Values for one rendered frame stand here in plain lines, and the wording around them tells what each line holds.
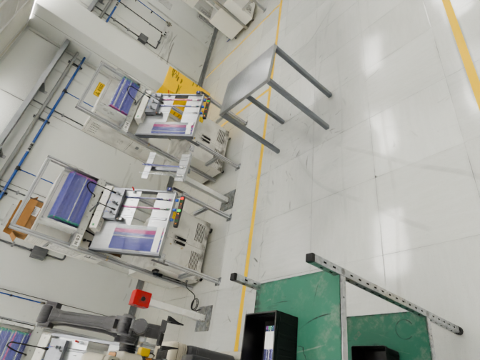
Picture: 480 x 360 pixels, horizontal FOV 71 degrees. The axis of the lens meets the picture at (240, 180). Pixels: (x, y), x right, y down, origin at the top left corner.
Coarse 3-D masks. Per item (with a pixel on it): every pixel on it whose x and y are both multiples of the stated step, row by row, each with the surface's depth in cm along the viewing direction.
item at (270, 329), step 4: (268, 328) 128; (272, 328) 127; (268, 332) 128; (272, 332) 126; (268, 336) 127; (272, 336) 125; (268, 340) 126; (272, 340) 124; (264, 344) 126; (268, 344) 125; (272, 344) 123; (264, 348) 125; (268, 348) 124; (272, 348) 123; (264, 352) 125; (268, 352) 123; (264, 356) 124; (268, 356) 122
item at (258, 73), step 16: (272, 48) 300; (256, 64) 312; (272, 64) 290; (240, 80) 327; (256, 80) 295; (272, 80) 283; (224, 96) 341; (240, 96) 308; (288, 96) 292; (224, 112) 326; (272, 112) 378; (304, 112) 305; (240, 128) 342; (272, 144) 362
